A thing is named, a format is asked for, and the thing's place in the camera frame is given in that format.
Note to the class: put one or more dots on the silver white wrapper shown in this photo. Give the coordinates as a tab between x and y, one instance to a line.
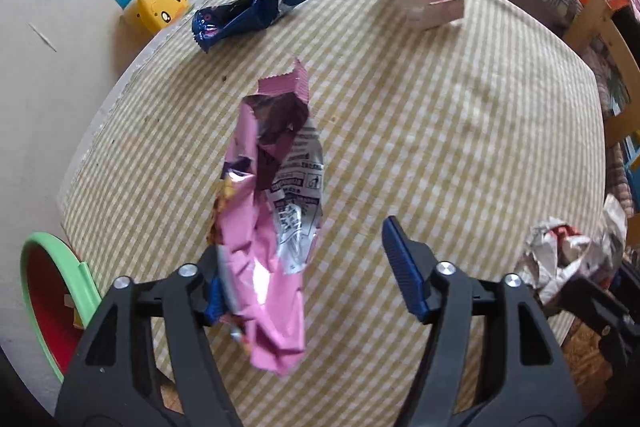
545	257

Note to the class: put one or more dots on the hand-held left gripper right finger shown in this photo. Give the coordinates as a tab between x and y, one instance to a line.
405	267

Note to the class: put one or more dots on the dark blue snack wrapper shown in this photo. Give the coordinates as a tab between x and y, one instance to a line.
240	19

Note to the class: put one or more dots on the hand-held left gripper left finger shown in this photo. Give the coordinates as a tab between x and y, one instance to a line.
214	302

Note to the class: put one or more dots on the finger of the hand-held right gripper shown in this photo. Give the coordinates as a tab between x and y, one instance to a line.
610	317

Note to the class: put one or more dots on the yellow striped tablecloth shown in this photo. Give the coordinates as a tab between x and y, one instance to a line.
450	132

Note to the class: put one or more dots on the green bucket with red inside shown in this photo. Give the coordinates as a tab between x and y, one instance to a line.
85	287

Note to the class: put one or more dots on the yellow duck toy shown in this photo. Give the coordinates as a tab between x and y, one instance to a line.
157	4

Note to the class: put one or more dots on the wooden chair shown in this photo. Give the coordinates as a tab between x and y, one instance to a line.
600	22

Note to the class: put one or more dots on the pink silver snack wrapper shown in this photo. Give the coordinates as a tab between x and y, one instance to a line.
250	227

